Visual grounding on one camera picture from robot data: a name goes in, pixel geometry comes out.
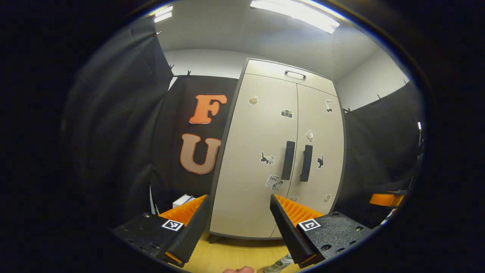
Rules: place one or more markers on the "small ceiling light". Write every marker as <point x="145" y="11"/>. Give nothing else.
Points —
<point x="163" y="14"/>

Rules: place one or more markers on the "grey cabinet door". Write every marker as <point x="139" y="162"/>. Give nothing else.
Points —
<point x="250" y="151"/>
<point x="329" y="182"/>

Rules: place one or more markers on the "round brown coaster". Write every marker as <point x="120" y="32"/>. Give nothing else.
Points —
<point x="261" y="270"/>

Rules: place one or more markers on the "red tipped cloth clip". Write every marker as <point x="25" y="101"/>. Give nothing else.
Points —
<point x="157" y="34"/>

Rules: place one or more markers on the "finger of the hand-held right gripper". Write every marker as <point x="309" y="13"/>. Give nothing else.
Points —
<point x="382" y="200"/>

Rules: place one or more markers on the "black backdrop cloth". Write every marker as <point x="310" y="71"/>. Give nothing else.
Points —
<point x="170" y="151"/>
<point x="113" y="132"/>
<point x="379" y="151"/>

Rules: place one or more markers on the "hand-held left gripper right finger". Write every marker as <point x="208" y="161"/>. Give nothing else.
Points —
<point x="288" y="231"/>

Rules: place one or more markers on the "grey cabinet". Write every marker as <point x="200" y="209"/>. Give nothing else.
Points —
<point x="265" y="70"/>

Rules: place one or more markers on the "white plastic bottle green label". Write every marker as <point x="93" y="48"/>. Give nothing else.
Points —
<point x="278" y="263"/>

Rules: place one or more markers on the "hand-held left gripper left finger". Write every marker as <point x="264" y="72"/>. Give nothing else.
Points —
<point x="193" y="231"/>

